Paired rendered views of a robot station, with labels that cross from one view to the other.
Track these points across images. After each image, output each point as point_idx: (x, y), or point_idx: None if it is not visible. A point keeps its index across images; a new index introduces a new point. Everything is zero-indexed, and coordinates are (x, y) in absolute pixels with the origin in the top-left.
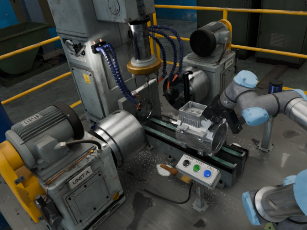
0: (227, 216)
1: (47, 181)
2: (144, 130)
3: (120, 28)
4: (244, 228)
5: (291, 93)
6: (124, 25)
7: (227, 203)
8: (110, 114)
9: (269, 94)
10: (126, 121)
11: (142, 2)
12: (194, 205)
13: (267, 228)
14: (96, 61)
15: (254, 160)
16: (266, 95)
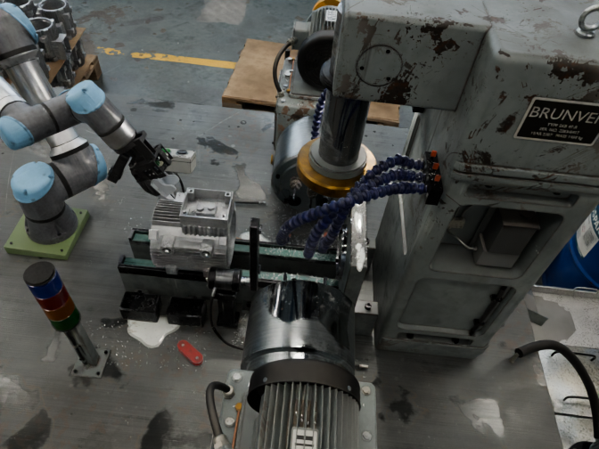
0: (135, 216)
1: (295, 57)
2: (274, 170)
3: (438, 126)
4: (112, 211)
5: (17, 110)
6: (440, 135)
7: None
8: None
9: (50, 107)
10: (297, 142)
11: (334, 36)
12: None
13: (83, 211)
14: (414, 112)
15: (110, 319)
16: (55, 102)
